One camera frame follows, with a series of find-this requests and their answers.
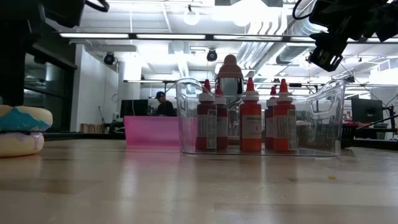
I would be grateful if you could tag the round ceiling lamp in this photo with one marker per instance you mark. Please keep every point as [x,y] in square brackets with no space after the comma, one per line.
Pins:
[191,17]

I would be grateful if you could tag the black ceiling spotlight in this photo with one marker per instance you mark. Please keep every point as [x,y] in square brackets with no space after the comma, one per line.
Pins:
[109,58]
[212,55]

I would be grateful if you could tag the purple frosted toy donut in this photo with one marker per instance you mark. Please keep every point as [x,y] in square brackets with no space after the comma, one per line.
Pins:
[18,144]

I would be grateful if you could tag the orange squeeze bottle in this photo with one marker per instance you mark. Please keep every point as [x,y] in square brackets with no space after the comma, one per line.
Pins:
[250,124]
[284,124]

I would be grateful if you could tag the pink plastic tray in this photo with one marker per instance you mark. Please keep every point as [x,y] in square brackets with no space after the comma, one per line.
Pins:
[149,130]

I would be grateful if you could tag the silver ventilation duct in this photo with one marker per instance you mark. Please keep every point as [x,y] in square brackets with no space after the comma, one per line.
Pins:
[292,51]

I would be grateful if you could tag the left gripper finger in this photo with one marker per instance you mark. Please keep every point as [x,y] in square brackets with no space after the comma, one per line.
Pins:
[12,62]

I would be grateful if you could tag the black computer monitor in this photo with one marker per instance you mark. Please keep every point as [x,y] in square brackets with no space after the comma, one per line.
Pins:
[367,110]
[133,109]

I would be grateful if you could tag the long ceiling strip light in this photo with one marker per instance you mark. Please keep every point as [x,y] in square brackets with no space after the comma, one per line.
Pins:
[93,35]

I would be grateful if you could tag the clear plastic bin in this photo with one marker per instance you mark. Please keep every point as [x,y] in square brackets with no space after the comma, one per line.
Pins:
[326,137]

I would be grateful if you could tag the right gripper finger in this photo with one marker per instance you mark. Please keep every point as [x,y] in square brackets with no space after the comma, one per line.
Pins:
[328,51]
[387,23]

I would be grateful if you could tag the person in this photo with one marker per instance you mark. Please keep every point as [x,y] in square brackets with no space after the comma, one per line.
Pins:
[164,109]

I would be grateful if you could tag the black mesh basket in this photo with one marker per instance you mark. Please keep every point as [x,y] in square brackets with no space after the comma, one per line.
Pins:
[349,137]

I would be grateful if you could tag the blue frosted toy donut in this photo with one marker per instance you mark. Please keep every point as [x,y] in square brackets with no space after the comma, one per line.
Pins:
[28,119]

